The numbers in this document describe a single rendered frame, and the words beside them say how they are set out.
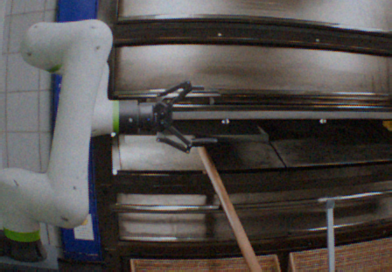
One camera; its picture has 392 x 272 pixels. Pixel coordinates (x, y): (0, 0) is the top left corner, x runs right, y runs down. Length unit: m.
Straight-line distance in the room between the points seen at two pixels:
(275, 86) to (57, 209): 1.34
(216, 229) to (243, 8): 0.79
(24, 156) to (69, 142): 1.15
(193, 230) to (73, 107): 1.28
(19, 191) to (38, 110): 1.11
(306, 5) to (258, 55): 0.28
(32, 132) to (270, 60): 0.88
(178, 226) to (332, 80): 0.76
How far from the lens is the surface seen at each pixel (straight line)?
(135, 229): 3.45
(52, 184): 2.25
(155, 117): 2.79
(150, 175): 3.41
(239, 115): 3.24
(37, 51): 2.38
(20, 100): 3.36
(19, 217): 2.32
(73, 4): 3.27
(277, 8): 3.35
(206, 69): 3.35
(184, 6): 3.30
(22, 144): 3.40
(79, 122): 2.28
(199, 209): 3.06
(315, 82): 3.40
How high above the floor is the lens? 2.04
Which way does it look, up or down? 12 degrees down
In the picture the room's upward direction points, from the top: 1 degrees clockwise
